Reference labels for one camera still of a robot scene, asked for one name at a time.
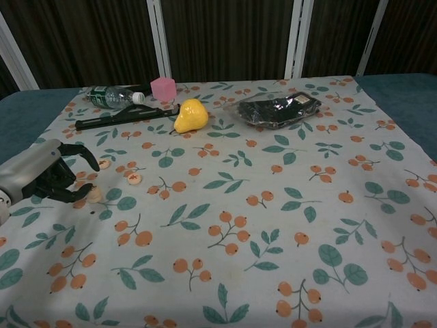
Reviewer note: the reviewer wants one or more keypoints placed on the black metal bracket frame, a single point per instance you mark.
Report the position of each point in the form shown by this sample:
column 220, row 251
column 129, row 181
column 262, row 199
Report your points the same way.
column 116, row 119

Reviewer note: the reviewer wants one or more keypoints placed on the black item in plastic bag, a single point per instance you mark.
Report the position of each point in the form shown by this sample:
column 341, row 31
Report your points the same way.
column 276, row 109

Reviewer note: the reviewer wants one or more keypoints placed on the pink cube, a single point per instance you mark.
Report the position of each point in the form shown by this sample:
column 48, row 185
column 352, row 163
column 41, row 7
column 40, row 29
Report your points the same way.
column 164, row 89

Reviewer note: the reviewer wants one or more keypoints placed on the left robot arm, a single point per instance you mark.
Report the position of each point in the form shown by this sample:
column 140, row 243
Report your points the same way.
column 2, row 205

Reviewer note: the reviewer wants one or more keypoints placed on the floral printed tablecloth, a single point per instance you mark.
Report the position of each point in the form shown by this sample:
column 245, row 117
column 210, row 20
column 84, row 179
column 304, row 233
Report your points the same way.
column 239, row 205

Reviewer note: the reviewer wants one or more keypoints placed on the wooden button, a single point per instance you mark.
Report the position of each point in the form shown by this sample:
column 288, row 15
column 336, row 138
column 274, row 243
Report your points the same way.
column 104, row 164
column 95, row 201
column 134, row 178
column 96, row 195
column 97, row 190

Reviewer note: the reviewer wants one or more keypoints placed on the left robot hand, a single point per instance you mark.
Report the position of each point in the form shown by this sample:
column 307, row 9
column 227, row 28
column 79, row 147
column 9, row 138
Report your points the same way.
column 30, row 167

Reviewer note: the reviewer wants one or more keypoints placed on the teal table cover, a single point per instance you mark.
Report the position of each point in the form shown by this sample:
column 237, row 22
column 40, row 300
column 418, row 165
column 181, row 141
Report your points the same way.
column 20, row 119

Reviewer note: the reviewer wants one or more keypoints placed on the yellow toy pear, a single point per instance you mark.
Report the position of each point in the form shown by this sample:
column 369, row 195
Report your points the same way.
column 191, row 116

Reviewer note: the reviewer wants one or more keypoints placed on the white partition post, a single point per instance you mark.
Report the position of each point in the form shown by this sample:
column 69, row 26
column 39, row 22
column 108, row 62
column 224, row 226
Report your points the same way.
column 17, row 58
column 160, row 41
column 297, row 37
column 370, row 37

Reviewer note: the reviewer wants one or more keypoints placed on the clear plastic water bottle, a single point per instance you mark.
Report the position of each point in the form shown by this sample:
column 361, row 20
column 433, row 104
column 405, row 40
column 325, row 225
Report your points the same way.
column 109, row 97

